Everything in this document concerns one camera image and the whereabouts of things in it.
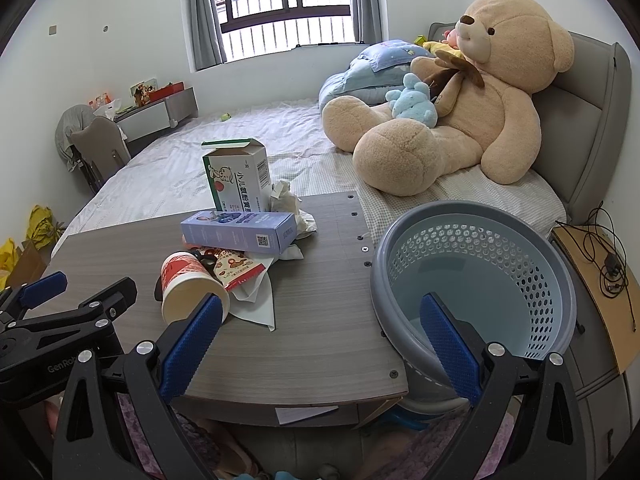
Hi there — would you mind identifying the grey white desk shelf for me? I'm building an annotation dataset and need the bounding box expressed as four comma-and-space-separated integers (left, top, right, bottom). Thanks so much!
115, 88, 198, 142

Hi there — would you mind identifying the black charger cable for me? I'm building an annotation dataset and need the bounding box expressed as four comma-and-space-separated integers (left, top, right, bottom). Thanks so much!
554, 200, 637, 334

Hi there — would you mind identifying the red box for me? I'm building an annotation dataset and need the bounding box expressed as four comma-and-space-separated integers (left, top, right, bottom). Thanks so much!
148, 81, 184, 103

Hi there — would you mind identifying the red white snack wrapper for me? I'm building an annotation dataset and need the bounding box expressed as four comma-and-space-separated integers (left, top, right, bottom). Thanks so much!
188, 247, 266, 292

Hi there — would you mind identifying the bed with white sheet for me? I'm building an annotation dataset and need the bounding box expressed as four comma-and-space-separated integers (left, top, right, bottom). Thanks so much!
65, 101, 567, 240

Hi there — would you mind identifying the large beige teddy bear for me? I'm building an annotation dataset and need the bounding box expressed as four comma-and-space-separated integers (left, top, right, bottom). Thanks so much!
322, 0, 575, 196

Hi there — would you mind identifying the yellow bag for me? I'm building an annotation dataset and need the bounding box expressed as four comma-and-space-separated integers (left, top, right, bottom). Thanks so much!
25, 205, 65, 250

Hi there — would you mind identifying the grey curtain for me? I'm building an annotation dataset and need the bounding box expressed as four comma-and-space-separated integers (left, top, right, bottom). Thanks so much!
188, 0, 227, 70
350, 0, 383, 44

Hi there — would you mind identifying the window with dark frame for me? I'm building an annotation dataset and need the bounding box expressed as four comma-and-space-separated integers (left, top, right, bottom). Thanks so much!
215, 0, 355, 61

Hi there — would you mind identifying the yellow plush toy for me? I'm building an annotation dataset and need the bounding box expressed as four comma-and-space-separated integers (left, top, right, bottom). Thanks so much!
422, 41, 465, 61

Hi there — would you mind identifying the wooden nightstand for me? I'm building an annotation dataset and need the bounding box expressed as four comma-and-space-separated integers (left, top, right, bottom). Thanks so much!
550, 224, 639, 479

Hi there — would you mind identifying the small blue plush toy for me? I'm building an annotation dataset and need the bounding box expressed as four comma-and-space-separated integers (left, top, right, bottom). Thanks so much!
385, 73, 438, 128

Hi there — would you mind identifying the grey padded headboard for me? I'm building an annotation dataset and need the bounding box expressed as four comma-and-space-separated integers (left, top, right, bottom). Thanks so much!
430, 32, 631, 232

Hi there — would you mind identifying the blue folded quilt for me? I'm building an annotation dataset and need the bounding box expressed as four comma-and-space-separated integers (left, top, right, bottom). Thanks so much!
318, 39, 434, 110

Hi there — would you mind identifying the grey chair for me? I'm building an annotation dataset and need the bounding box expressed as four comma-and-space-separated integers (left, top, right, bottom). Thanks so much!
54, 104, 131, 193

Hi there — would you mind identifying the red white paper cup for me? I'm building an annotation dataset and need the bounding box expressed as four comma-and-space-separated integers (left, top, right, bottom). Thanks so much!
160, 252, 230, 325

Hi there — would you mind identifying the blue-grey perforated laundry basket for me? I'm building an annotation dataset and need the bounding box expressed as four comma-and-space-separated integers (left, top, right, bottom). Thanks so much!
370, 200, 577, 415

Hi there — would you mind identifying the white paper ball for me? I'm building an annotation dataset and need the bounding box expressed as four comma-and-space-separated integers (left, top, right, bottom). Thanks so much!
270, 180, 317, 240

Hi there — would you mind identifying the light purple long box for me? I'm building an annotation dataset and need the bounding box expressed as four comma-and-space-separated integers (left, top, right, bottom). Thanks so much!
180, 210, 297, 255

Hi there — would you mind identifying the right grey curtain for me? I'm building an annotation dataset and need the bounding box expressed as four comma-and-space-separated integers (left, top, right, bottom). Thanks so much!
350, 0, 383, 44

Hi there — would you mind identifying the left grey curtain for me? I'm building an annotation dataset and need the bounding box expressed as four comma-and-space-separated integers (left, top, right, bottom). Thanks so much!
188, 0, 227, 70

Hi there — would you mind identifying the green white medicine box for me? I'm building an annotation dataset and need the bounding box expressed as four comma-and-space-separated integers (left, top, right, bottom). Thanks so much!
201, 139, 271, 212

